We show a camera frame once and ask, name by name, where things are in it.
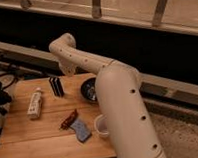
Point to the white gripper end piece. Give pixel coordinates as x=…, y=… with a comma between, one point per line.
x=67, y=67

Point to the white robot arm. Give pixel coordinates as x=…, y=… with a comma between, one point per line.
x=117, y=85

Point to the black bowl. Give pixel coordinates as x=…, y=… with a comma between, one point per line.
x=88, y=90

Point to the white glue tube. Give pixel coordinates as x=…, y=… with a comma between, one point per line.
x=34, y=108

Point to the white cup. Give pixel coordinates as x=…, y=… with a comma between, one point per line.
x=100, y=126

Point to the blue sponge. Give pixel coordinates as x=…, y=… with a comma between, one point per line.
x=81, y=130

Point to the metal window frame rail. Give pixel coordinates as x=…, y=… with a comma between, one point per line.
x=167, y=15

